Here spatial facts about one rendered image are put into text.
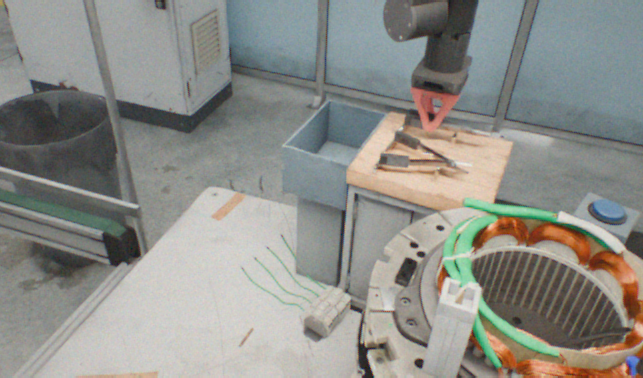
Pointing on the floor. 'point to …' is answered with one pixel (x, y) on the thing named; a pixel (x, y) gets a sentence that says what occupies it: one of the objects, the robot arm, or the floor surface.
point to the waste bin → (100, 184)
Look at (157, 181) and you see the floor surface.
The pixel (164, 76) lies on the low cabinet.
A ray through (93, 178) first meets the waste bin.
